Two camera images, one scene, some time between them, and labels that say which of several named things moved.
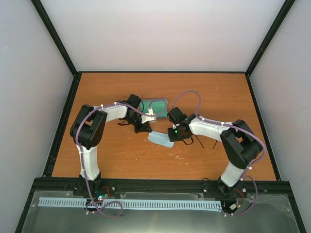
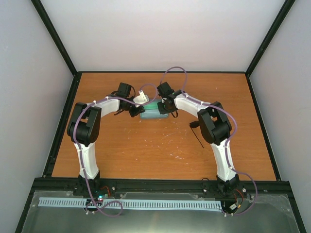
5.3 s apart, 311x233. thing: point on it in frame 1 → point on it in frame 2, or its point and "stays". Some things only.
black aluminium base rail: (161, 187) stays
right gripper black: (174, 139) → (162, 111)
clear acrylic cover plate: (273, 215) stays
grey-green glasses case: (160, 107) stays
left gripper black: (143, 127) → (136, 111)
